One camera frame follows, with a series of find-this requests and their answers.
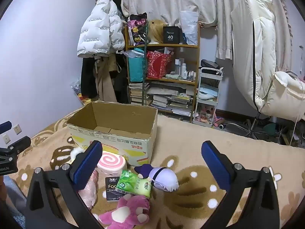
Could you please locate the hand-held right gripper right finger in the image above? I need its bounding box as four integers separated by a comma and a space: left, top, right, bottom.
201, 140, 280, 229

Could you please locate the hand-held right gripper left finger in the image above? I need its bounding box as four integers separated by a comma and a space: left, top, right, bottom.
25, 140, 103, 229

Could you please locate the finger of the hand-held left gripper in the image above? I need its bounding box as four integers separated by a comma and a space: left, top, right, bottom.
8, 136, 32, 153
0, 121, 12, 133

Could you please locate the white fluffy plush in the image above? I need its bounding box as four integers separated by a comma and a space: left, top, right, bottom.
70, 147, 85, 160

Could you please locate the cardboard box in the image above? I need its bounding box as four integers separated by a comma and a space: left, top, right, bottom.
67, 101, 158, 167

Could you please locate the purple-haired plush doll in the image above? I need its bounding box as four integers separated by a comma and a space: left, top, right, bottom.
134, 164, 179, 193

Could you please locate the pink bear plush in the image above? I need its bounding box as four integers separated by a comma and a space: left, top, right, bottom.
98, 194, 150, 229

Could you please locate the person's left forearm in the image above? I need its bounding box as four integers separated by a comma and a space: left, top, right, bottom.
0, 175, 9, 210

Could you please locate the pink swirl roll plush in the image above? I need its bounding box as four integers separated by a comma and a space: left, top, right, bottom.
96, 151, 128, 180

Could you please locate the light pink fluffy plush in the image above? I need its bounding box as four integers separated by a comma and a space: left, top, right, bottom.
79, 170, 99, 210

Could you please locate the beige printed blanket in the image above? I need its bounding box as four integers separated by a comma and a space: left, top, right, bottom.
7, 104, 305, 229

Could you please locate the black tissue pack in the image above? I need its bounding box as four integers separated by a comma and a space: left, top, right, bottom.
105, 177, 124, 202

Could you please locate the green tissue pack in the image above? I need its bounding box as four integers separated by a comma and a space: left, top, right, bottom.
115, 169, 152, 199

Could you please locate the red and yellow package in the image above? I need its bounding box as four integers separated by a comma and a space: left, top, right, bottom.
77, 94, 92, 105

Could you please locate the light blue cloth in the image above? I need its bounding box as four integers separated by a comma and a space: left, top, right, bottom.
198, 86, 219, 101

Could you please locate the pile of books and papers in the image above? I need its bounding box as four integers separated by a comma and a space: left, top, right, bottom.
146, 82, 194, 117

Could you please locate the plastic bag with print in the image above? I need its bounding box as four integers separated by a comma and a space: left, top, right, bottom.
70, 77, 83, 96

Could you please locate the beige hanging coat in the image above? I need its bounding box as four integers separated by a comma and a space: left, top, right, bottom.
94, 55, 123, 103

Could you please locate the black hanging coat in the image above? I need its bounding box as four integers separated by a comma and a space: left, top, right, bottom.
80, 57, 99, 99

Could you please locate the stack of books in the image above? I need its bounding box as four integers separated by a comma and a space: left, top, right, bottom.
129, 82, 150, 105

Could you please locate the white rolling cart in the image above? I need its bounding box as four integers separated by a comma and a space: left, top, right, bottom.
193, 67, 224, 126

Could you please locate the group of cosmetic bottles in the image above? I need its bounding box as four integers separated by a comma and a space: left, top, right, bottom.
174, 58, 198, 81

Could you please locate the dark green pole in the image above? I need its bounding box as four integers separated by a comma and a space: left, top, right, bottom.
141, 26, 149, 106

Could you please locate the teal bag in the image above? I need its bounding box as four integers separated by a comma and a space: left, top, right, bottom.
128, 49, 146, 83

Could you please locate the red patterned bag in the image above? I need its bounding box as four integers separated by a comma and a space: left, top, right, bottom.
146, 50, 172, 79

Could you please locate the cream padded office chair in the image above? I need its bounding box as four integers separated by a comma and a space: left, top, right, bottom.
230, 0, 305, 146

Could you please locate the crumpled clear plastic bag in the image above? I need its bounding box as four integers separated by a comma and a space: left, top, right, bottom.
120, 50, 144, 59

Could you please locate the wooden shelf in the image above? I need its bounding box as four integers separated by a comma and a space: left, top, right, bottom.
124, 21, 201, 123

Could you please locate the black gift bag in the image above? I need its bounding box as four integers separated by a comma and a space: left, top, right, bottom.
163, 25, 183, 44

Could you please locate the white puffer jacket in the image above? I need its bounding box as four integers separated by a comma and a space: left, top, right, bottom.
77, 0, 126, 58

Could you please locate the colourful printed bag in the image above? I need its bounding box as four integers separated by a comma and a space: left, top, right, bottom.
127, 13, 149, 46

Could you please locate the blond wig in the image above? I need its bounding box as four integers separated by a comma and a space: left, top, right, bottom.
148, 19, 168, 44

